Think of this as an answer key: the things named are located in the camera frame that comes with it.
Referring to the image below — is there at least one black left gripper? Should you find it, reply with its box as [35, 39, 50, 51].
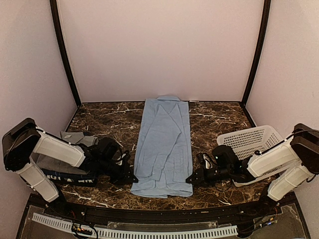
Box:
[98, 157, 139, 185]

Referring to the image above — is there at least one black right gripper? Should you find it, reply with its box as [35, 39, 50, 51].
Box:
[185, 165, 232, 187]

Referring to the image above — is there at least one light blue long sleeve shirt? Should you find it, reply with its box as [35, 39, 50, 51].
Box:
[131, 96, 193, 198]

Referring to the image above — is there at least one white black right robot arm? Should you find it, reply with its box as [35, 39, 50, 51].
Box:
[186, 123, 319, 216]

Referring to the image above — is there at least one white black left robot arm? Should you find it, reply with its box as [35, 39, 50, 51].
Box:
[2, 118, 138, 217]

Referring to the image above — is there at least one folded navy plaid shirt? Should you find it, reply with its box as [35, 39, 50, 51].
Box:
[36, 143, 100, 181]

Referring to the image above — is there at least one folded black printed shirt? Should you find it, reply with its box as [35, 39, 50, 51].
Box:
[45, 173, 98, 187]

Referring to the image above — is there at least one white plastic mesh basket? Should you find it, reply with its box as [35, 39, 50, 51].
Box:
[217, 125, 289, 187]

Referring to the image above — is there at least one folded grey button shirt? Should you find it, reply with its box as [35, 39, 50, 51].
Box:
[36, 131, 98, 175]

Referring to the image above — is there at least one black front rail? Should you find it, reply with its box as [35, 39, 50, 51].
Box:
[26, 191, 299, 226]

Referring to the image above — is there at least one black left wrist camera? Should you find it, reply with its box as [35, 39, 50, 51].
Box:
[97, 137, 131, 165]

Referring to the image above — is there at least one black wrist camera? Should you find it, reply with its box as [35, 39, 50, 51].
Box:
[196, 145, 237, 170]
[97, 137, 131, 165]

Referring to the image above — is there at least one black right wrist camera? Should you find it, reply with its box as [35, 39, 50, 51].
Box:
[196, 145, 237, 170]

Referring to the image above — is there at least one white slotted cable duct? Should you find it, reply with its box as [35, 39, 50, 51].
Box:
[32, 213, 238, 239]

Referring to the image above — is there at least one black right frame post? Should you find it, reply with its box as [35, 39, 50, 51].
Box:
[241, 0, 271, 108]

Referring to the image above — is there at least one black frame post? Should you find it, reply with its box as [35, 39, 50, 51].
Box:
[49, 0, 82, 107]
[241, 0, 271, 108]

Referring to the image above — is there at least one black left frame post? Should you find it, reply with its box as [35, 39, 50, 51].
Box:
[49, 0, 82, 107]

